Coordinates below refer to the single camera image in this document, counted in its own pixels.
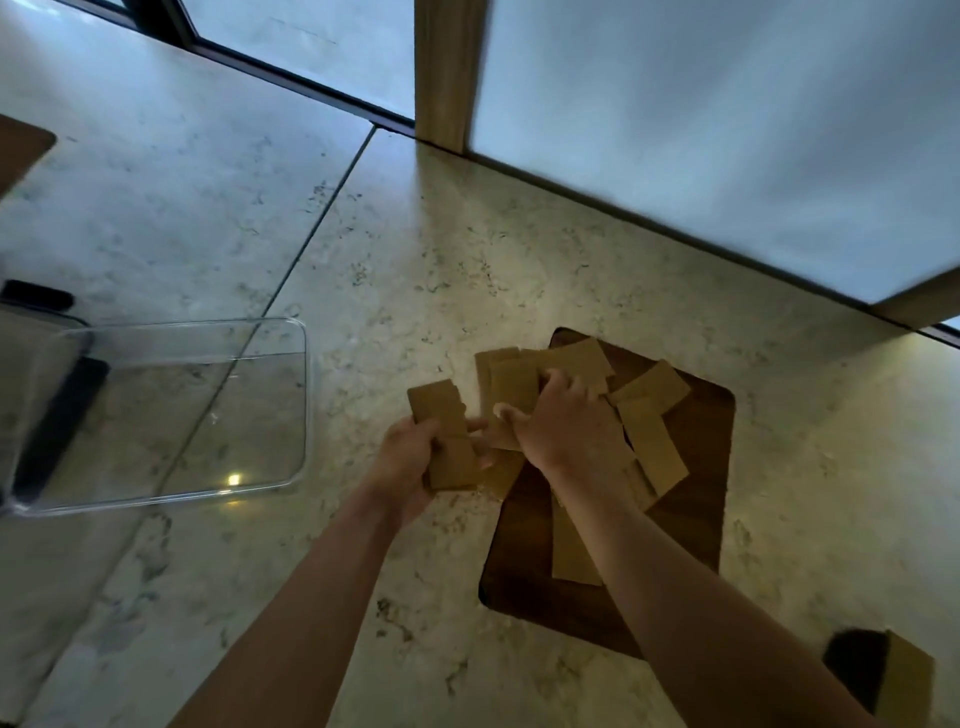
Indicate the person's left hand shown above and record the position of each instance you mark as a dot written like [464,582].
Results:
[401,465]

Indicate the person's left forearm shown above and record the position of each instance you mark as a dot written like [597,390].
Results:
[300,630]

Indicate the person's right thumb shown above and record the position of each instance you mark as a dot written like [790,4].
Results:
[511,418]

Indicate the frosted glass panel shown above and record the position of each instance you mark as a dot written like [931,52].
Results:
[315,45]
[735,120]

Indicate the person's right forearm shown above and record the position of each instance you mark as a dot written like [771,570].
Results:
[675,600]

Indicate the person's right hand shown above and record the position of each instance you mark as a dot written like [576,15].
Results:
[574,439]

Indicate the tan cardboard sheet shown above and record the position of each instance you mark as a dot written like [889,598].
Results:
[906,686]

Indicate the small black object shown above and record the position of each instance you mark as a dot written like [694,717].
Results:
[34,294]

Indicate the person's left thumb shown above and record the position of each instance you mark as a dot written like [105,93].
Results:
[459,428]

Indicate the clear plastic container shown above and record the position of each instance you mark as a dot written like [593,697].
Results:
[187,420]

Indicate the brown cardboard strip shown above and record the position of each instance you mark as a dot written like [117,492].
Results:
[514,386]
[444,409]

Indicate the brown wooden board corner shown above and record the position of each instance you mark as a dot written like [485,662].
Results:
[19,150]

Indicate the long black flat object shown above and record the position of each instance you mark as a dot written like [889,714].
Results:
[56,427]

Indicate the pile of brown cardboard pieces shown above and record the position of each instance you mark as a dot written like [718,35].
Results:
[656,442]

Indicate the dark metal floor rail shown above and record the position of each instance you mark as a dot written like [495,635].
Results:
[300,81]

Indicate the dark wooden board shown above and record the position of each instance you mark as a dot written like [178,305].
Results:
[697,480]

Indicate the light wooden door post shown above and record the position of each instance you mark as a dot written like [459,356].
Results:
[448,71]
[922,300]

